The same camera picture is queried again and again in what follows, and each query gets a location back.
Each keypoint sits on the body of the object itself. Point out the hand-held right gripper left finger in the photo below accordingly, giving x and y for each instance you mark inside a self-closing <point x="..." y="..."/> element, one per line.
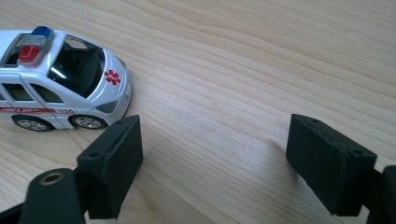
<point x="115" y="161"/>

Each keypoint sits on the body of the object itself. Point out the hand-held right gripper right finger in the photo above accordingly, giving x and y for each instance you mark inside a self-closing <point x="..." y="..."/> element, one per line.
<point x="330" y="161"/>

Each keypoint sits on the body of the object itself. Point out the white toy ambulance car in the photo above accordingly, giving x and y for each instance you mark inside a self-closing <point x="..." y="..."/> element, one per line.
<point x="62" y="77"/>

